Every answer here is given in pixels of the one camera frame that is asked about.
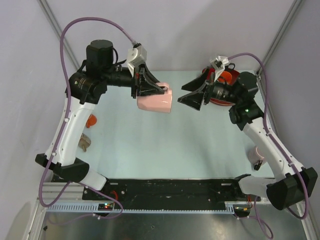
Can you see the small orange cup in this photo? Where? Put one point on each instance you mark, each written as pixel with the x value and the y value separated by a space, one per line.
pixel 91 121

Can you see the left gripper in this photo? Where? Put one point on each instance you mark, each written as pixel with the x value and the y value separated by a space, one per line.
pixel 145 83

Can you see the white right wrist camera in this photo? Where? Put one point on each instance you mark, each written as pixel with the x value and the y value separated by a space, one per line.
pixel 219 64

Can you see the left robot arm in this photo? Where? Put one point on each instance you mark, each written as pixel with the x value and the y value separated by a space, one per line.
pixel 84 90

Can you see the round red tray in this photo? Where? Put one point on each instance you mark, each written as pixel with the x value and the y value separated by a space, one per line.
pixel 220 102

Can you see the large pink mug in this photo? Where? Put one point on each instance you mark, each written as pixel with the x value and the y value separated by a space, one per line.
pixel 161 103

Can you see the orange mug black handle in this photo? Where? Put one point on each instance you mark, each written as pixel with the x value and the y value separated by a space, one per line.
pixel 229 75

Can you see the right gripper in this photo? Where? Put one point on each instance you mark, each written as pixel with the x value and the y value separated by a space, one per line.
pixel 194 99

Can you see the lilac mug black handle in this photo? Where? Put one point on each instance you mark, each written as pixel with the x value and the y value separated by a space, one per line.
pixel 255 158

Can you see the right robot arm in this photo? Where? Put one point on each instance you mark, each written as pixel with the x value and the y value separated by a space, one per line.
pixel 291 181

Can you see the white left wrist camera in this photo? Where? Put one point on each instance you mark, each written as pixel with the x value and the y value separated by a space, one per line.
pixel 136 56

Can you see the grey cable duct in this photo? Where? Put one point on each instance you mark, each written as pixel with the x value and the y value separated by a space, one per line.
pixel 104 207

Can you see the small brown cup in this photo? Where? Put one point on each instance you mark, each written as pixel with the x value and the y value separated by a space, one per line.
pixel 84 142

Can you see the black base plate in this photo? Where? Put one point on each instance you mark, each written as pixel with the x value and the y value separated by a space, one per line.
pixel 224 189

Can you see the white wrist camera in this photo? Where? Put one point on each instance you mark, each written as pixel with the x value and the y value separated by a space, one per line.
pixel 219 64
pixel 136 56

